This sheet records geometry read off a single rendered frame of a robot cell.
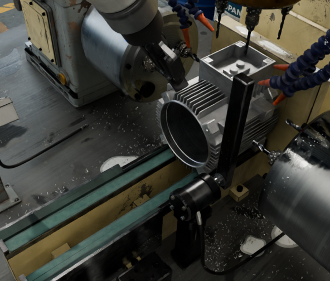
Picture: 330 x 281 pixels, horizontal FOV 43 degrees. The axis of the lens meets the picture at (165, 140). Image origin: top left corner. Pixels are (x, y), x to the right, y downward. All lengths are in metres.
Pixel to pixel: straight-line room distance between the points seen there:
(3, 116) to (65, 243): 0.29
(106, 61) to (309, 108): 0.47
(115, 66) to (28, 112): 0.40
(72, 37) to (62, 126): 0.26
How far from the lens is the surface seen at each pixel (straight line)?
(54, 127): 1.23
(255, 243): 0.99
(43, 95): 1.35
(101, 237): 0.84
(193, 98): 0.83
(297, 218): 0.73
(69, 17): 1.11
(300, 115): 0.93
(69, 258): 0.83
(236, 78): 0.65
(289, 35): 1.04
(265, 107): 0.89
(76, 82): 1.22
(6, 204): 1.07
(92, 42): 1.05
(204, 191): 0.75
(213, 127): 0.80
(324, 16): 0.98
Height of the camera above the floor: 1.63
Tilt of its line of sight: 45 degrees down
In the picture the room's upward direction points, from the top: 3 degrees clockwise
